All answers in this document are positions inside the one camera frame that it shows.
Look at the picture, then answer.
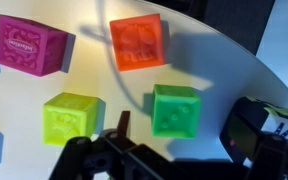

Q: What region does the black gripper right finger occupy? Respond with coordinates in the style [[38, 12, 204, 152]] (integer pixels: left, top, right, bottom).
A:
[[228, 112, 288, 180]]

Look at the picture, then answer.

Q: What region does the magenta rubber block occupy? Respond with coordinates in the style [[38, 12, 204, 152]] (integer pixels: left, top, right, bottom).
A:
[[0, 14, 69, 77]]

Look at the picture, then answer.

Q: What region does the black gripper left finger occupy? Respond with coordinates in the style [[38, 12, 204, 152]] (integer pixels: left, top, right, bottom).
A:
[[48, 110, 185, 180]]

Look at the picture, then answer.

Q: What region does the lime green rubber block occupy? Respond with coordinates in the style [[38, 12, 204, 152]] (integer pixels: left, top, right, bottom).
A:
[[42, 92, 100, 147]]

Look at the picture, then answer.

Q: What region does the orange rubber block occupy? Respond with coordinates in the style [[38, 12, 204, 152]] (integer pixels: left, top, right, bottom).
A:
[[109, 13, 166, 72]]

